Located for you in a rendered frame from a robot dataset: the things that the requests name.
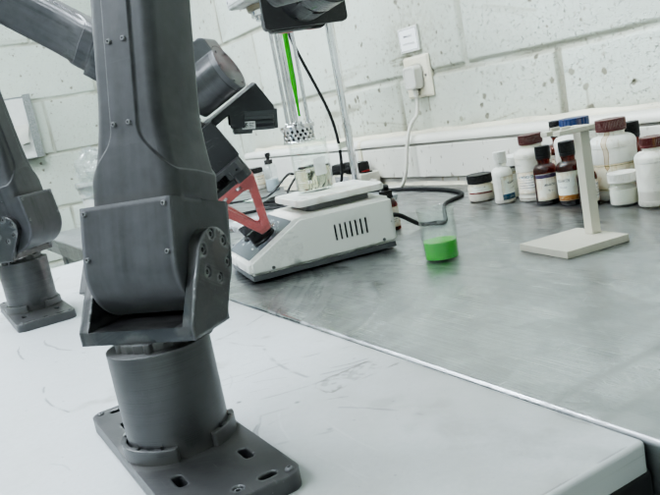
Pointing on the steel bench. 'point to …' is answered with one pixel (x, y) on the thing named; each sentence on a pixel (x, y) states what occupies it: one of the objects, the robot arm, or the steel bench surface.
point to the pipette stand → (577, 246)
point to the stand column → (342, 100)
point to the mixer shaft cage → (290, 90)
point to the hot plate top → (330, 193)
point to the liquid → (291, 69)
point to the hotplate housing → (323, 236)
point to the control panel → (263, 243)
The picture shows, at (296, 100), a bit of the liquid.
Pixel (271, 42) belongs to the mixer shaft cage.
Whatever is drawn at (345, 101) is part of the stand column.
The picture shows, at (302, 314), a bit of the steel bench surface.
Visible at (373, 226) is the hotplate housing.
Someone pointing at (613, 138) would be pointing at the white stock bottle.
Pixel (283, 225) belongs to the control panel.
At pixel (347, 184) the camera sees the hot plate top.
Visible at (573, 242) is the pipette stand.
